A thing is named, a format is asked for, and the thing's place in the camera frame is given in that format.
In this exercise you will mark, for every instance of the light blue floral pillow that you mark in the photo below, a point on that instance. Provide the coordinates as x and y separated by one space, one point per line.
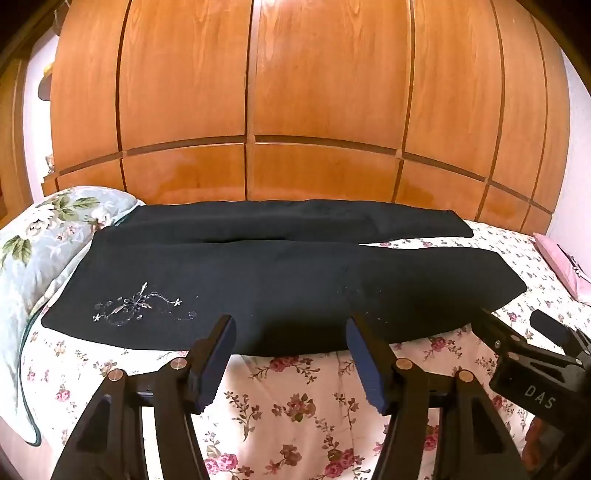
37 258

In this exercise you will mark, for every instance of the pink pillow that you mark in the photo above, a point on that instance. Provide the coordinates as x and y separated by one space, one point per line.
563 263

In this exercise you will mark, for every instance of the black embroidered pants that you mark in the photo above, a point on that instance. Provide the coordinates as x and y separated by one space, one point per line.
277 277

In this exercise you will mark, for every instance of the wooden door frame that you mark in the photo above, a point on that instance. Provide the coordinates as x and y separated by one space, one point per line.
11 138

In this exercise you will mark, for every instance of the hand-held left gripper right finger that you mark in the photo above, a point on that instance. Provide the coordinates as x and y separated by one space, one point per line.
365 364

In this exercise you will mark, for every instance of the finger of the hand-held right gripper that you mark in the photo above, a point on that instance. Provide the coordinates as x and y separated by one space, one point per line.
496 330
549 327

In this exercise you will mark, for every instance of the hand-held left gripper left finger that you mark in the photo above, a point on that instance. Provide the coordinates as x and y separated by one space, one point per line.
216 364

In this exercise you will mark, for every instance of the floral bed sheet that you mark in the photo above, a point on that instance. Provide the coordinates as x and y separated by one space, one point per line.
286 415

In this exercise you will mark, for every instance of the wooden wardrobe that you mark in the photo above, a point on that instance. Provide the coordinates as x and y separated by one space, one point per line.
323 92

